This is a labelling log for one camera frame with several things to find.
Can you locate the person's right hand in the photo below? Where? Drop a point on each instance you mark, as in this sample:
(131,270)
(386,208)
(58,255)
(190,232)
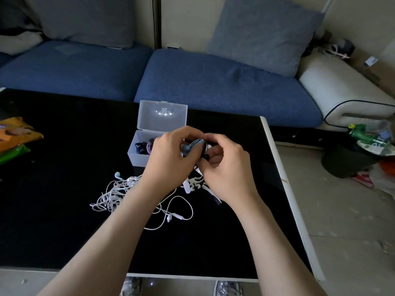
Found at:
(231,175)

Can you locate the person's left hand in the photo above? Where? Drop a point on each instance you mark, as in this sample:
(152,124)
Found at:
(163,160)

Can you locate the person's right thumb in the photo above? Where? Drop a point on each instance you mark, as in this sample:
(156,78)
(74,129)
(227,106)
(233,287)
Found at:
(205,168)

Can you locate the person's left thumb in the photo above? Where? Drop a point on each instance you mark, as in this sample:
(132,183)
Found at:
(191,152)

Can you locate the person's left forearm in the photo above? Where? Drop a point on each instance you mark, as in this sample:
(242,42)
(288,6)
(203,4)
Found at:
(108,237)

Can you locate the person's right forearm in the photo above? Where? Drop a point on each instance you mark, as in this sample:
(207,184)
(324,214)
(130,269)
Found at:
(274,249)

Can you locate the clear plastic storage box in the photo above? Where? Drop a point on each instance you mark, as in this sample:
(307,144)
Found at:
(157,120)

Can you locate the blue sofa seat cushion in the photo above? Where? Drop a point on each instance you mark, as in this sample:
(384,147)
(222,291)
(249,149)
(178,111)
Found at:
(228,86)
(74,69)

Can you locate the grey throw pillow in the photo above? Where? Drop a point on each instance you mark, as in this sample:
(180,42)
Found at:
(265,35)
(83,18)

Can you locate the black trash bin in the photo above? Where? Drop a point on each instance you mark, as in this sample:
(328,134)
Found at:
(345,161)

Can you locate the white sofa armrest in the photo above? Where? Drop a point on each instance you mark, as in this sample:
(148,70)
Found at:
(342,89)

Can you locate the red and white package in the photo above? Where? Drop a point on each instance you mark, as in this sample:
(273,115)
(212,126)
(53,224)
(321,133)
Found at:
(363,179)

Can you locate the green plastic bottle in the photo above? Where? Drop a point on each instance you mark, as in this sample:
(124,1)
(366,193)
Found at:
(364,135)

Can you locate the orange snack packet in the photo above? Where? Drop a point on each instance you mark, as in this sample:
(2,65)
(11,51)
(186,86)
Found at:
(15,132)

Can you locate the green snack packet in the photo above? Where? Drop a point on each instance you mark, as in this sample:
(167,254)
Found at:
(12,152)

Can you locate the white plastic bag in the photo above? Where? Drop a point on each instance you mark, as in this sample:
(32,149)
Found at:
(384,180)

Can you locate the clear plastic cup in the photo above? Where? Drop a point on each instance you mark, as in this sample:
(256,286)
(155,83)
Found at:
(381,129)

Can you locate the brown cardboard box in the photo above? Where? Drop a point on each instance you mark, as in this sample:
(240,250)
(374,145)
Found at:
(375,67)

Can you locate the white blanket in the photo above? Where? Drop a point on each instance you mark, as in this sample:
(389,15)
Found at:
(17,41)

